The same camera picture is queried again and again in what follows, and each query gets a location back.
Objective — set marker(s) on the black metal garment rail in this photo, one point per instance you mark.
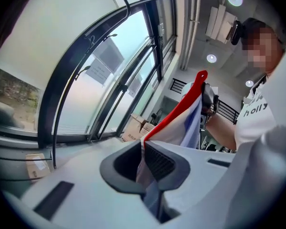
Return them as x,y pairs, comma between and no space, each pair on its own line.
54,151

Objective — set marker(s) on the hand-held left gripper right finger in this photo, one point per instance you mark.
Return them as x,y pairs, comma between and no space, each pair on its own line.
197,175

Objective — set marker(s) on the large printed cardboard box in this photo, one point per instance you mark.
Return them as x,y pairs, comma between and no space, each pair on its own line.
133,130

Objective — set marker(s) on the flat labelled cardboard box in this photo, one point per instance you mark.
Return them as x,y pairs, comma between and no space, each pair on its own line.
37,167

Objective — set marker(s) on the black framed glass door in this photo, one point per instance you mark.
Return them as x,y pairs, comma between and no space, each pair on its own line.
54,85

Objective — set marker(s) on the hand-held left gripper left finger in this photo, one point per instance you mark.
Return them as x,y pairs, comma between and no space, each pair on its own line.
85,190

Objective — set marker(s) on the person's right forearm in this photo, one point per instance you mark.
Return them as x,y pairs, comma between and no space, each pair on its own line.
221,130

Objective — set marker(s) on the small cardboard box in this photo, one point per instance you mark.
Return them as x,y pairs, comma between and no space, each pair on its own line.
147,128

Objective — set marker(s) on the black metal railing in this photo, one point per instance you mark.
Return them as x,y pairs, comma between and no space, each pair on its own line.
228,108

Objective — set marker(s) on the white ceiling air conditioner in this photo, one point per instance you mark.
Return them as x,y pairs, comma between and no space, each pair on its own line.
219,25

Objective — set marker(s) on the black head-mounted camera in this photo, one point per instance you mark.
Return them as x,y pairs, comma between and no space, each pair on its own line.
237,32

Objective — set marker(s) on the person's head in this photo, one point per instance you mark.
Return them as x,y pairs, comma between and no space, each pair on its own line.
262,44

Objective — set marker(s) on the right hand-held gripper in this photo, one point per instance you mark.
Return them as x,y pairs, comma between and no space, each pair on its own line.
208,96

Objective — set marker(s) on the white blue red-trimmed clothes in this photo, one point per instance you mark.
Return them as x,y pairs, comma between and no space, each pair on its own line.
181,123

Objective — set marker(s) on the small black standing fan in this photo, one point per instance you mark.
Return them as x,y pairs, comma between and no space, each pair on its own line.
157,115

